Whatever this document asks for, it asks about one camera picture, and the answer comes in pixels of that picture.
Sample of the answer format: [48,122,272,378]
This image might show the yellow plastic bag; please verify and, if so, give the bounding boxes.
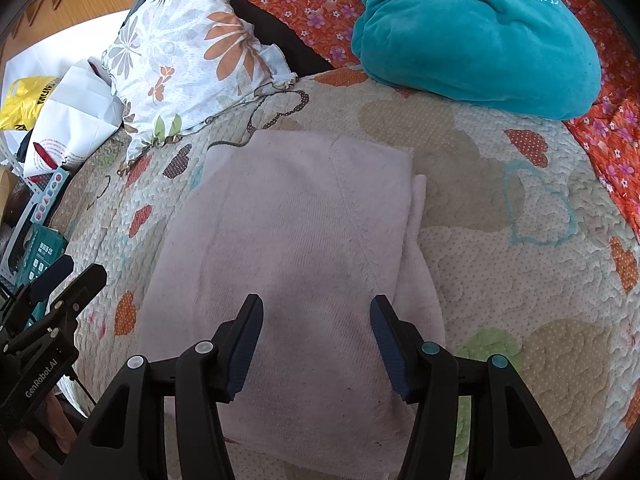
[0,76,63,133]

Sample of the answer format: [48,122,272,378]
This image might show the black cloth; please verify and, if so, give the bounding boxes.
[229,0,337,78]

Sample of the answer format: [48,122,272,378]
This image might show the colourful dotted box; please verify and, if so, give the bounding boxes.
[27,167,71,233]

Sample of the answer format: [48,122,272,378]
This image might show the white floral pillow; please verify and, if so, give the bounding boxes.
[101,0,299,161]

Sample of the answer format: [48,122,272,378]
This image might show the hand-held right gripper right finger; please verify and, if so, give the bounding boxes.
[369,295,576,480]

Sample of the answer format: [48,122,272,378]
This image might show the grey metal rack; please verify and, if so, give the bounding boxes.
[0,135,56,291]

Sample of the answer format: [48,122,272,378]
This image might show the pink floral zip sweater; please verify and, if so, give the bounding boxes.
[135,129,448,480]

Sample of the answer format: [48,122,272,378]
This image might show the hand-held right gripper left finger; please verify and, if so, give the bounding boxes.
[60,294,265,480]

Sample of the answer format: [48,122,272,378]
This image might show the person's left hand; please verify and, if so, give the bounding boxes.
[0,392,68,480]

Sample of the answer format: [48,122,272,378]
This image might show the green cardboard box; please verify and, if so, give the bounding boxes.
[15,223,68,291]

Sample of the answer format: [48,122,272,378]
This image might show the teal plush pillow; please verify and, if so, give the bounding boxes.
[351,0,602,121]

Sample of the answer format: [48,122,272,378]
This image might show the heart-patterned quilted bedspread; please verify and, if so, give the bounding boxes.
[47,62,640,480]

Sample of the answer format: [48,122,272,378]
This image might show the white paper bag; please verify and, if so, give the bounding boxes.
[22,57,126,178]

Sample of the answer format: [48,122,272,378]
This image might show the black cable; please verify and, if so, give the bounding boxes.
[70,372,98,408]

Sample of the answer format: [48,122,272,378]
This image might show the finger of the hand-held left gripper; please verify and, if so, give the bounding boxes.
[19,254,76,306]
[42,263,109,322]

